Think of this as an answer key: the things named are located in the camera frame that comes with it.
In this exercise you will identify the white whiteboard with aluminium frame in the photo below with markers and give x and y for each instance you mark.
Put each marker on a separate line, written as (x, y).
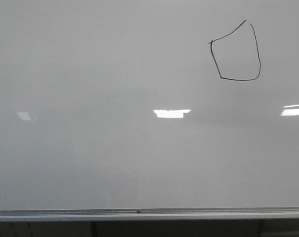
(149, 110)

